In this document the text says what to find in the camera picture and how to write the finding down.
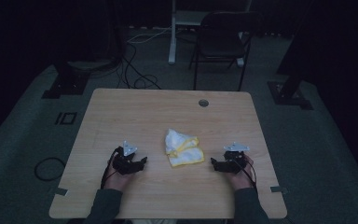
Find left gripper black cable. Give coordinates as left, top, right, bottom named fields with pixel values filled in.
left=100, top=147, right=121, bottom=189

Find white floor cable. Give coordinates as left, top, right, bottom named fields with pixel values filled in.
left=126, top=26, right=172, bottom=45

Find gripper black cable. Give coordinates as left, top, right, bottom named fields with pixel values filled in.
left=232, top=158, right=258, bottom=191
left=100, top=147, right=121, bottom=189

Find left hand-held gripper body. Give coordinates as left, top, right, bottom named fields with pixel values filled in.
left=111, top=140, right=139, bottom=175

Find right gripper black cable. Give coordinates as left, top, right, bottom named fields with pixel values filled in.
left=232, top=158, right=258, bottom=191

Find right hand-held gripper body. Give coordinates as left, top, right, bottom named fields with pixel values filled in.
left=223, top=142, right=251, bottom=175

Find white desk frame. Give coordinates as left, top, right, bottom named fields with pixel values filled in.
left=168, top=0, right=254, bottom=68

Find person's left hand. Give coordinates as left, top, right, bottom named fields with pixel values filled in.
left=105, top=167, right=135, bottom=191

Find black stand with flat base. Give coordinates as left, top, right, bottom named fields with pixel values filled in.
left=267, top=0, right=314, bottom=111
left=41, top=59, right=91, bottom=100

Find black folding chair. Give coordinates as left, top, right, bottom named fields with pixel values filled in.
left=188, top=11, right=264, bottom=92

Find grey tape strip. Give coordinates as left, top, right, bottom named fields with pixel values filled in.
left=269, top=185, right=289, bottom=194
left=52, top=186, right=70, bottom=197

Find white cloth with yellow edge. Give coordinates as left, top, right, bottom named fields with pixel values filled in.
left=164, top=128, right=206, bottom=168

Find person's right hand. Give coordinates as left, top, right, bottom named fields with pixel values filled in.
left=227, top=154, right=256, bottom=191

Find black floor cables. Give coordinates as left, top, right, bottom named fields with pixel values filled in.
left=115, top=42, right=162, bottom=91

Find grey round stand base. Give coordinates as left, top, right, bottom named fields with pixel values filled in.
left=66, top=58, right=119, bottom=72

